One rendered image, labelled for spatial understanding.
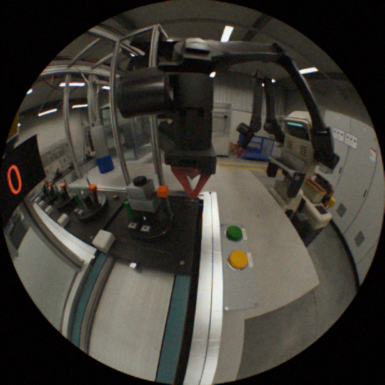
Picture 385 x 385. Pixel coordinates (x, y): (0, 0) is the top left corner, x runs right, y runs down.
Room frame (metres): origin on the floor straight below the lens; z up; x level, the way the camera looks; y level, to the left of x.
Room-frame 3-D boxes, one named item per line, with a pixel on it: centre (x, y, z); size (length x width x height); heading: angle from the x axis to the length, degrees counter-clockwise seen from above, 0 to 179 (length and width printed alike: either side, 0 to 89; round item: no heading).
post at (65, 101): (0.74, 1.15, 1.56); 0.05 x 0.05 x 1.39; 84
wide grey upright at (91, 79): (1.10, 1.11, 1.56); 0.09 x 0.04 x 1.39; 174
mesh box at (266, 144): (4.38, -2.60, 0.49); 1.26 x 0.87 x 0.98; 89
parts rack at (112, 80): (0.56, 0.20, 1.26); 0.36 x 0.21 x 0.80; 174
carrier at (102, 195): (0.22, 0.36, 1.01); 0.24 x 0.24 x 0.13; 84
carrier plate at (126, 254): (0.19, 0.11, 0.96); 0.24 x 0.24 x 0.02; 84
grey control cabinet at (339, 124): (1.31, -3.19, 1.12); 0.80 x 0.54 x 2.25; 177
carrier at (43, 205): (0.27, 0.85, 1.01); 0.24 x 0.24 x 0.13; 84
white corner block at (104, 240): (0.10, 0.22, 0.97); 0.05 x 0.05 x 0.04; 84
